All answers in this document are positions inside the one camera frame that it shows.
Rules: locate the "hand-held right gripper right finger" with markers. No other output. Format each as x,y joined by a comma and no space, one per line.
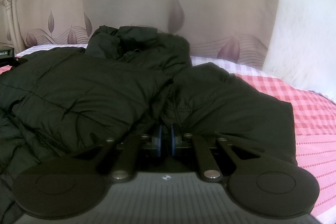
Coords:
173,141

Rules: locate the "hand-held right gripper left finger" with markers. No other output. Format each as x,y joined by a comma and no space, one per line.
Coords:
159,142

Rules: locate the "black puffer jacket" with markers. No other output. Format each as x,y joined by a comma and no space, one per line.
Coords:
92,92

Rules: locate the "pink checked bed sheet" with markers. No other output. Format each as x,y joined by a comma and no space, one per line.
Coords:
307,113

